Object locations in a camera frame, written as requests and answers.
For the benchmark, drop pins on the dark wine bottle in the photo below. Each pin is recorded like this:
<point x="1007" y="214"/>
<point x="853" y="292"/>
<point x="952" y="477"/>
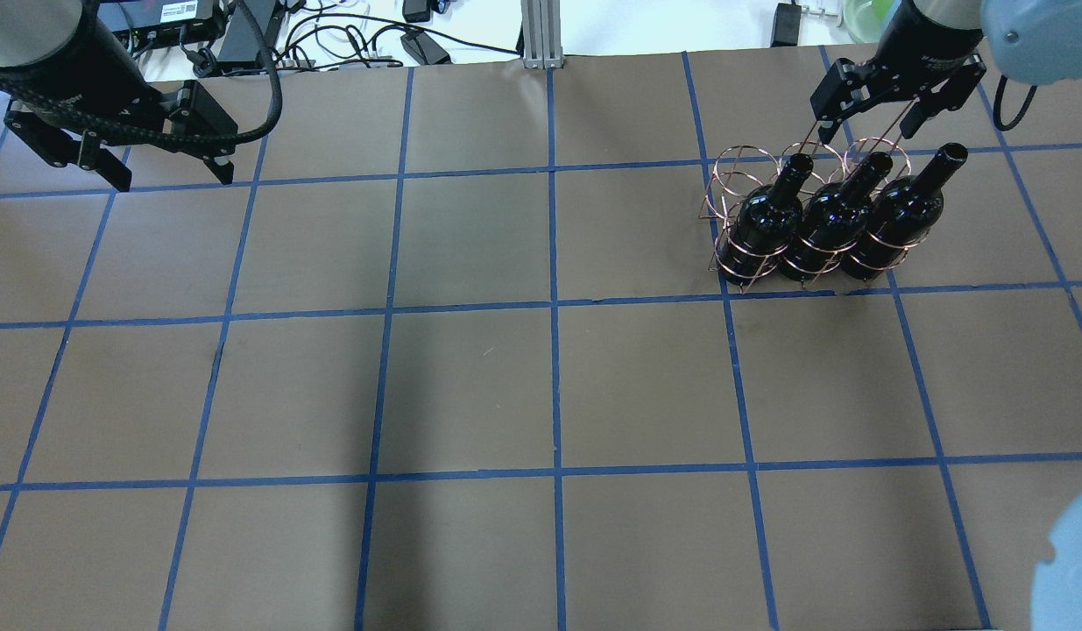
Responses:
<point x="902" y="216"/>

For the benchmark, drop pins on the dark wine bottle front slot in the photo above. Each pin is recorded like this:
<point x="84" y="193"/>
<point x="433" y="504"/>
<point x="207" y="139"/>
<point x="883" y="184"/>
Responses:
<point x="832" y="221"/>

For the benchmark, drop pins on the dark wine bottle slot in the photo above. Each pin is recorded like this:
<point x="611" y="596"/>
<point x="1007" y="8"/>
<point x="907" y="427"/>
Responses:
<point x="752" y="244"/>
<point x="832" y="221"/>

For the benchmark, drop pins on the dark wine bottle rear slot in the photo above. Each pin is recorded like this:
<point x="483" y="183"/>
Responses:
<point x="752" y="244"/>

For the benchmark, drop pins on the green glass bowl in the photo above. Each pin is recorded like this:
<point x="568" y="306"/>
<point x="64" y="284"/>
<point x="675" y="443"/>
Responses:
<point x="865" y="21"/>

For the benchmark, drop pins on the black power adapter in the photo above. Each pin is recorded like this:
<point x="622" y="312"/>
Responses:
<point x="786" y="25"/>

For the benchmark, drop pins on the copper wire wine basket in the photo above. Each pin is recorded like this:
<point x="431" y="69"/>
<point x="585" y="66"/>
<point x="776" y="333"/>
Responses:
<point x="738" y="170"/>

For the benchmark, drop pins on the aluminium frame post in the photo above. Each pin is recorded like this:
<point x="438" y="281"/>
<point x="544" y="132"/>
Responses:
<point x="541" y="31"/>

